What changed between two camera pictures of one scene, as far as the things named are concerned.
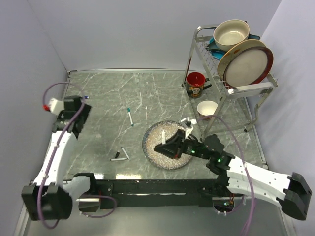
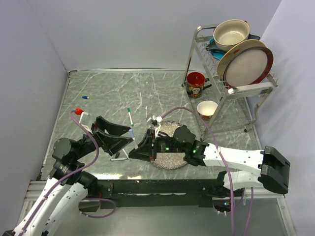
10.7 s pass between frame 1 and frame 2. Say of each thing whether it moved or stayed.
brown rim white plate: stayed
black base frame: stayed
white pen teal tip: stayed
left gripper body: moved
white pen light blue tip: moved
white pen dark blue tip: stayed
